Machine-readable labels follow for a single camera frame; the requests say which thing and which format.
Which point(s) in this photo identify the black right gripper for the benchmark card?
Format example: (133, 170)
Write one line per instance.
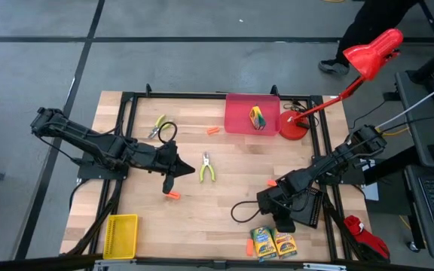
(290, 192)

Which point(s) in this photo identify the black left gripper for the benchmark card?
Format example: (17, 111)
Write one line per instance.
(154, 160)

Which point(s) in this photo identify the yellow green crayon box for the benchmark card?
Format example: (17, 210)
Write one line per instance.
(285, 244)
(264, 244)
(257, 117)

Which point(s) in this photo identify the orange rubber eraser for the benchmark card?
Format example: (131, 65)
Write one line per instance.
(249, 247)
(272, 183)
(173, 195)
(213, 131)

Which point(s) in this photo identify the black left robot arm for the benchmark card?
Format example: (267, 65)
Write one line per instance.
(89, 141)

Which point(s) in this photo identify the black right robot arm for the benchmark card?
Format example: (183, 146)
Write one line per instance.
(334, 162)

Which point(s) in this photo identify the yellow plastic mesh basket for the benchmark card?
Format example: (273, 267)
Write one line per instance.
(121, 237)

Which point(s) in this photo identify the red glove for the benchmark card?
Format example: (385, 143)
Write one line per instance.
(367, 239)

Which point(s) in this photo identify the pink plastic bin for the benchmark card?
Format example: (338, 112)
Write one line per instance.
(239, 113)

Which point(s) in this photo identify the black rig crossbar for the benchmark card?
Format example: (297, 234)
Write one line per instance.
(51, 261)

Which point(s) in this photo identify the black side desk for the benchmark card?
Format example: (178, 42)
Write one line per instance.
(420, 143)

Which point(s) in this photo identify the grey metal rod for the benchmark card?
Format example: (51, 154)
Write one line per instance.
(416, 103)

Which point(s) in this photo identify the red desk lamp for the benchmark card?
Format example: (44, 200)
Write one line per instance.
(371, 56)

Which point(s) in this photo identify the person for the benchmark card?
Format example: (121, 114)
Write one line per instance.
(371, 22)

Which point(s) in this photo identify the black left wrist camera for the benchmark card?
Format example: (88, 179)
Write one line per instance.
(170, 152)

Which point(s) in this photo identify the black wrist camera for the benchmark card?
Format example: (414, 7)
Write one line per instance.
(268, 201)
(170, 152)

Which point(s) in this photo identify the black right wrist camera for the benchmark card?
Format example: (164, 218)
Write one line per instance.
(268, 201)

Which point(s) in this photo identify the wooden workbench with black frame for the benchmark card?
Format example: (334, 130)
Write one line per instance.
(220, 95)

